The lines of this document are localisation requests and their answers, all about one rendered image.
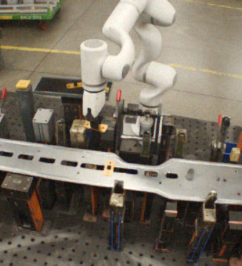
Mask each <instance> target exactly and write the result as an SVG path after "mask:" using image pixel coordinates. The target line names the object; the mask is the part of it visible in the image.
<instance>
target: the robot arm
mask: <svg viewBox="0 0 242 266"><path fill-rule="evenodd" d="M176 17H177V14H176V11H175V8H174V7H173V6H172V5H171V4H170V3H169V2H168V1H167V0H120V2H119V4H118V5H117V7H116V8H115V9H114V12H113V13H112V14H111V15H110V17H108V20H107V21H106V22H105V24H104V27H103V29H102V32H103V35H104V36H105V37H106V39H109V40H110V41H112V42H114V43H115V44H117V45H119V46H120V47H121V48H122V49H121V51H120V53H119V54H118V55H117V56H113V55H110V54H109V53H108V52H107V44H106V43H105V42H104V41H103V40H100V39H91V40H88V41H84V42H83V43H82V44H81V45H80V48H81V50H80V57H81V67H82V69H81V76H82V86H83V88H84V93H83V115H84V116H86V115H87V113H88V117H87V121H89V124H90V127H91V128H94V129H98V125H100V124H101V116H100V115H101V110H102V108H103V106H104V104H105V88H106V86H107V79H110V80H114V81H120V80H122V79H124V78H125V77H126V74H127V73H128V72H129V70H130V67H131V66H132V64H133V61H134V58H135V48H134V45H133V42H132V40H131V38H130V36H129V34H128V33H129V32H130V29H131V28H133V29H134V30H135V32H136V33H137V34H138V36H139V38H140V45H141V50H140V54H139V57H138V58H137V59H136V61H135V62H134V64H133V67H132V76H133V77H134V79H136V80H138V81H140V82H144V83H146V84H149V85H152V87H144V88H143V89H142V90H141V93H140V95H139V109H143V108H145V109H149V110H150V109H152V110H154V111H156V114H157V113H158V107H159V103H162V96H163V95H164V94H165V93H166V91H168V90H170V89H171V87H172V86H173V85H175V82H176V80H177V77H178V75H177V73H176V70H175V69H173V68H172V67H171V66H168V65H165V64H161V63H159V62H154V61H153V60H155V59H157V58H158V56H159V55H160V53H161V52H162V36H161V33H160V32H159V31H158V30H157V29H156V27H155V26H162V27H168V26H172V25H173V24H174V22H175V19H176ZM92 116H93V117H92ZM139 119H140V116H138V118H137V124H132V125H131V129H132V131H133V132H134V133H135V134H136V135H137V136H139Z"/></svg>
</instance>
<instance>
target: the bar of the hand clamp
mask: <svg viewBox="0 0 242 266"><path fill-rule="evenodd" d="M230 119H231V118H230V116H227V115H222V118H221V124H220V127H219V130H218V137H217V140H216V149H215V152H217V147H218V142H222V144H221V146H222V147H221V152H222V151H223V146H224V144H225V140H226V137H227V131H228V128H229V126H230Z"/></svg>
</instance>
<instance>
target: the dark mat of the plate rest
mask: <svg viewBox="0 0 242 266"><path fill-rule="evenodd" d="M78 82H82V80H73V79H60V78H41V80H40V82H39V83H38V85H37V86H36V88H35V89H34V91H47V92H54V93H66V94H77V95H83V93H84V88H83V87H80V88H73V89H68V88H67V84H73V83H78ZM111 86H112V83H110V82H108V83H107V86H106V87H108V88H109V89H108V92H105V97H108V94H109V92H110V88H111Z"/></svg>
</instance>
